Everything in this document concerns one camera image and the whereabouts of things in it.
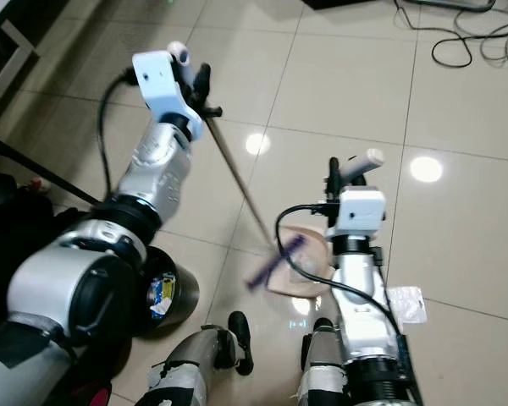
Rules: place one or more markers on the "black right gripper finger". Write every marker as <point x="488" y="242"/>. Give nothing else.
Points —
<point x="332" y="172"/>

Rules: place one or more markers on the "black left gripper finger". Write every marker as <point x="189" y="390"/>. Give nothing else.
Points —
<point x="201" y="80"/>

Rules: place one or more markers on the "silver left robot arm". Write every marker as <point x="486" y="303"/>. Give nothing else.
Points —
<point x="85" y="288"/>

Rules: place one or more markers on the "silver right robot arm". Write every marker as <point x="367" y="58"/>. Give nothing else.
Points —
<point x="368" y="330"/>

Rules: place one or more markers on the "white crumpled paper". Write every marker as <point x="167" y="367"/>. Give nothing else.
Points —
<point x="406" y="304"/>

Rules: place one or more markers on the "black box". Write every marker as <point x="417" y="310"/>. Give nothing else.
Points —
<point x="347" y="3"/>

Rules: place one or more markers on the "grey right robot leg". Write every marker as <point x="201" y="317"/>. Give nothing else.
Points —
<point x="322" y="364"/>

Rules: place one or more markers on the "black round waste bin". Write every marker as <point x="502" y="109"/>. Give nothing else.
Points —
<point x="178" y="292"/>

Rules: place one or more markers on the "black bag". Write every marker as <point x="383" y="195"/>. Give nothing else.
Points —
<point x="25" y="245"/>

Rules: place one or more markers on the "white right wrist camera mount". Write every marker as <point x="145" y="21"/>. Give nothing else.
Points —
<point x="362" y="211"/>

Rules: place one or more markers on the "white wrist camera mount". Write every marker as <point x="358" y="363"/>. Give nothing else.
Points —
<point x="161" y="85"/>
<point x="362" y="211"/>

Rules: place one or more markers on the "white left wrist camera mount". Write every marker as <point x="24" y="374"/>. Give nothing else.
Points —
<point x="161" y="85"/>

